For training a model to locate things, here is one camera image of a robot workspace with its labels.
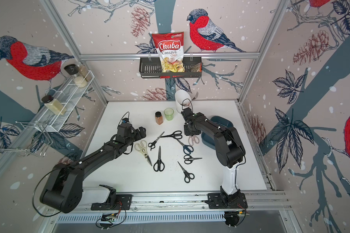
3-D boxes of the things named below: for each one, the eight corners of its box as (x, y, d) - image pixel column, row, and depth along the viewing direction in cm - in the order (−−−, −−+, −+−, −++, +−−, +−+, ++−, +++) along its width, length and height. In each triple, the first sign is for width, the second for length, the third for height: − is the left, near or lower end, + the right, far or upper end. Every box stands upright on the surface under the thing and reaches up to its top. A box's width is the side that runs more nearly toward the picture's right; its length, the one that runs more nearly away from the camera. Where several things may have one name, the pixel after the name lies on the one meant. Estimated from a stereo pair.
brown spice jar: (156, 125, 107) (154, 117, 100) (157, 119, 110) (155, 111, 103) (162, 124, 107) (161, 117, 100) (163, 119, 110) (162, 111, 103)
